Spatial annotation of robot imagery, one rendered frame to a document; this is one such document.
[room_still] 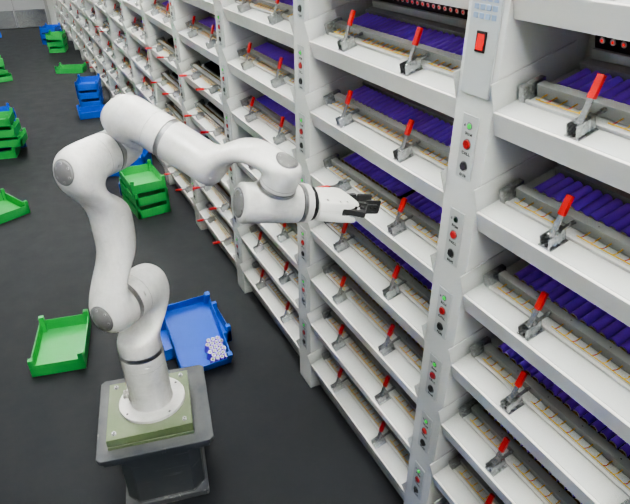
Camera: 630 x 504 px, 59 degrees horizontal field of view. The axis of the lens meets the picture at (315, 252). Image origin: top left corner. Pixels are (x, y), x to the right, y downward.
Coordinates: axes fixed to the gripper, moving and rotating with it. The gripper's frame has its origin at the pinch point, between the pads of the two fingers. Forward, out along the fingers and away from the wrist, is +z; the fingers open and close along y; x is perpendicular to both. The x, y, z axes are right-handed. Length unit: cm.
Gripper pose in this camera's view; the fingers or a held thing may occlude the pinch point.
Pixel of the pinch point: (367, 203)
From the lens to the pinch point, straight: 129.0
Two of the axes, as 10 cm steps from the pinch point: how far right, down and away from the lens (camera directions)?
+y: 4.5, 4.6, -7.6
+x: 2.0, -8.9, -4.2
